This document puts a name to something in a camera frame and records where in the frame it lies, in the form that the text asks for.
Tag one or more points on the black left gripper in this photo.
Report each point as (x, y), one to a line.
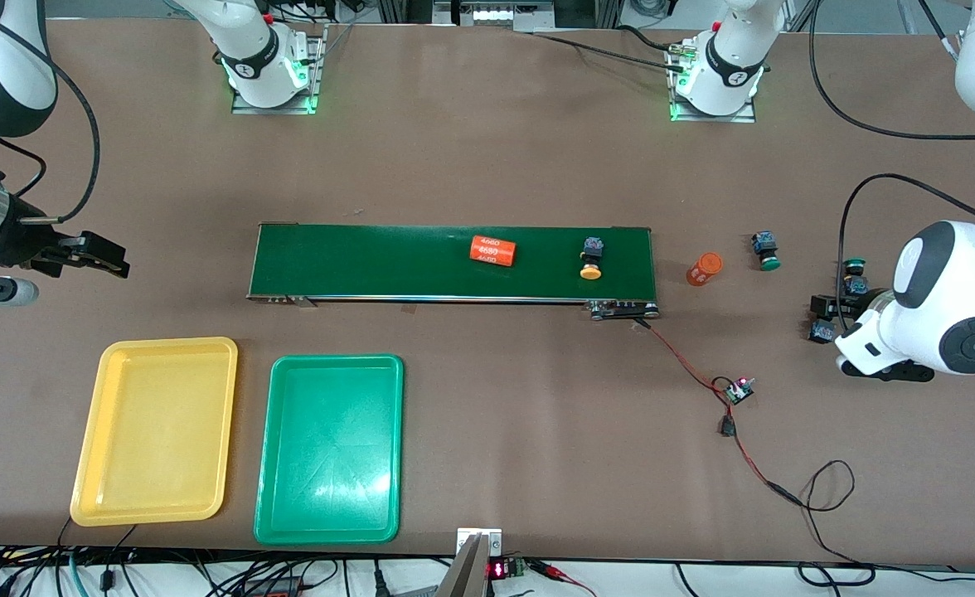
(851, 303)

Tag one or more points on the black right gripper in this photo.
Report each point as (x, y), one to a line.
(25, 242)

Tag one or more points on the yellow cap push button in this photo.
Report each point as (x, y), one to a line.
(823, 332)
(592, 257)

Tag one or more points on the green cap push button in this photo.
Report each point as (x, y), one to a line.
(854, 278)
(766, 251)

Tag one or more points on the orange cylinder marked 4680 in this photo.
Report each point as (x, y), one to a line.
(703, 271)
(492, 250)

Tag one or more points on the small motor controller board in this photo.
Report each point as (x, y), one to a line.
(739, 390)

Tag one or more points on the yellow plastic tray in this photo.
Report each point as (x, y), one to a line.
(156, 431)

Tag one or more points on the green belt conveyor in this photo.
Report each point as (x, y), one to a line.
(388, 261)

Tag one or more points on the green plastic tray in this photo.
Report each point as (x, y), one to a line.
(330, 452)

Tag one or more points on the red clip lead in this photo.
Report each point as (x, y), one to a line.
(558, 572)

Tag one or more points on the black power adapter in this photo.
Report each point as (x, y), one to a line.
(272, 589)

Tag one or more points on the red digit display module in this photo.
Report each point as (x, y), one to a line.
(506, 569)

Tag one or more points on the grey equipment with white label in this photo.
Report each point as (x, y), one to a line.
(496, 15)

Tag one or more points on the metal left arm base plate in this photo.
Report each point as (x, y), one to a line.
(740, 116)

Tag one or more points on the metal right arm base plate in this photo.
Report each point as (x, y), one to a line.
(317, 75)

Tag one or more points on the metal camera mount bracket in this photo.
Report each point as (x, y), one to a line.
(472, 564)

